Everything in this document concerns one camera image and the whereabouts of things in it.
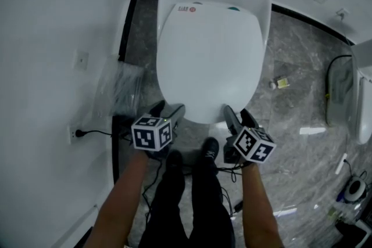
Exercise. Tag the person's left leg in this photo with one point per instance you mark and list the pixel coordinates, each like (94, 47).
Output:
(165, 206)

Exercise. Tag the white round device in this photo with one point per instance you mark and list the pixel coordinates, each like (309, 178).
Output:
(355, 189)

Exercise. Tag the dark equipment case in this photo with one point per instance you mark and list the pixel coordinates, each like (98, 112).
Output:
(350, 232)

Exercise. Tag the person's black shoe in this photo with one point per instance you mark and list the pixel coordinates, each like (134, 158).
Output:
(210, 151)
(174, 158)

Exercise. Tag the person's leg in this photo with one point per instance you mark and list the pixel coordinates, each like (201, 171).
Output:
(209, 206)
(165, 206)

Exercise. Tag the person's right black shoe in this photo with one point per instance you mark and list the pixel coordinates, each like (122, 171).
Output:
(210, 151)

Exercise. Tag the small blue object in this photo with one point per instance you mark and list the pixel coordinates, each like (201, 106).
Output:
(340, 197)

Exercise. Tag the person's right forearm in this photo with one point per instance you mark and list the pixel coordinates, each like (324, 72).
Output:
(258, 206)

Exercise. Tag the person's right leg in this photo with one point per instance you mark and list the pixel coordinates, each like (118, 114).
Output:
(209, 206)

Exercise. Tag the white wall outlet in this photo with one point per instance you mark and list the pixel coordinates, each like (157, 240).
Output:
(342, 13)
(71, 136)

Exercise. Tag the small white cap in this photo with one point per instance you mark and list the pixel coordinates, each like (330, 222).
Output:
(272, 84)

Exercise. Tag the white power strip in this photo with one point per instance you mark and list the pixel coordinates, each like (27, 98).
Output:
(340, 165)

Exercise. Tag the person's left forearm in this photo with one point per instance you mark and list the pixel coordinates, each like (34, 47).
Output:
(122, 197)

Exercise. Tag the person's left black shoe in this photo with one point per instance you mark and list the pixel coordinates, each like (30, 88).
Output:
(174, 158)

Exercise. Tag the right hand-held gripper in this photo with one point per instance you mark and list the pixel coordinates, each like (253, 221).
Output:
(253, 145)

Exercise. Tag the clear plastic bag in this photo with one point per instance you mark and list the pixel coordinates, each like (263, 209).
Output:
(125, 87)

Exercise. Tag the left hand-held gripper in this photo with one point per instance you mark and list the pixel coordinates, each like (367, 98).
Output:
(151, 135)

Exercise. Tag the white tank toilet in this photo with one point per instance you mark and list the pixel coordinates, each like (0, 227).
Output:
(363, 113)

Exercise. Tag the white toilet lid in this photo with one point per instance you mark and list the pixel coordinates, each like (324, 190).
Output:
(209, 66)

